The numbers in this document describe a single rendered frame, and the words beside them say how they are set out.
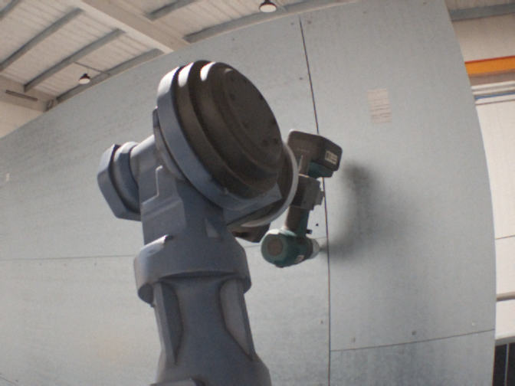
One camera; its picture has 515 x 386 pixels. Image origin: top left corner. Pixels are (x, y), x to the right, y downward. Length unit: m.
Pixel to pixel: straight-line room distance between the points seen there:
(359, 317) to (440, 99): 0.50
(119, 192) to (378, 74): 0.66
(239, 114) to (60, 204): 1.15
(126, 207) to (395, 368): 0.66
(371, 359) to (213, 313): 0.60
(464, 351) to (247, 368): 0.63
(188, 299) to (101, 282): 0.96
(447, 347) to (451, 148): 0.42
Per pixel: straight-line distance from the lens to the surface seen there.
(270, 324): 1.11
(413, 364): 1.02
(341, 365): 1.06
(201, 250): 0.48
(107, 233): 1.41
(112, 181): 0.60
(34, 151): 1.82
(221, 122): 0.50
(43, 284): 1.71
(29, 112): 13.32
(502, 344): 5.55
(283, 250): 0.86
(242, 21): 10.32
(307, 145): 0.87
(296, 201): 0.77
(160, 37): 10.23
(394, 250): 1.00
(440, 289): 0.98
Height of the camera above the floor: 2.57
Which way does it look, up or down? 10 degrees up
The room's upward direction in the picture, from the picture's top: 3 degrees counter-clockwise
